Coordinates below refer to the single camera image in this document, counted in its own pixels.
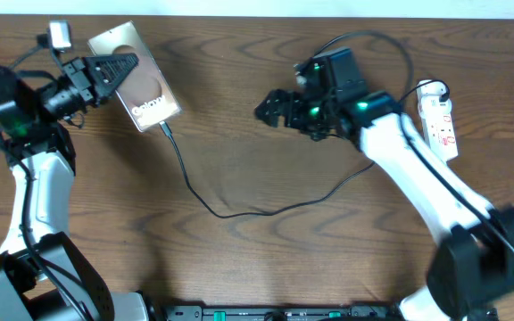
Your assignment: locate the Samsung Galaxy smartphone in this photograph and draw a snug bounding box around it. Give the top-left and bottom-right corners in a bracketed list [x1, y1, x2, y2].
[88, 21, 182, 132]

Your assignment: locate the black charger cable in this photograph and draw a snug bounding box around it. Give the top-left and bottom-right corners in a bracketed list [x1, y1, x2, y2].
[158, 78, 451, 219]

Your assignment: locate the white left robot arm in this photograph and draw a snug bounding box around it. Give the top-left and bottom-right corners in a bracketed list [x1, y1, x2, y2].
[0, 53, 151, 320]

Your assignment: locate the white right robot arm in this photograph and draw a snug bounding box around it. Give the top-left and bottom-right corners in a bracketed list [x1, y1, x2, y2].
[254, 47, 514, 320]

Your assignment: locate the white power strip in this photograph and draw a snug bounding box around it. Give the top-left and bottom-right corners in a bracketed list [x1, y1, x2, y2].
[416, 79, 459, 162]

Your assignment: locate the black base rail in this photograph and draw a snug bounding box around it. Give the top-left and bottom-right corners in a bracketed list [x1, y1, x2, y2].
[162, 305, 403, 321]

